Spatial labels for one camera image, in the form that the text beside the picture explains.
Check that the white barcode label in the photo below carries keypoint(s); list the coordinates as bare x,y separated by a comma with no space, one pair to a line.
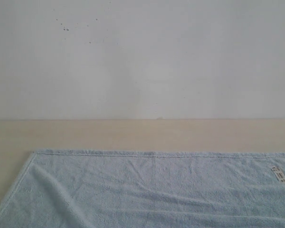
278,173

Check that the light blue fleece towel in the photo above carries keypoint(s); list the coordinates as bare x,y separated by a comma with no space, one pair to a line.
118,189

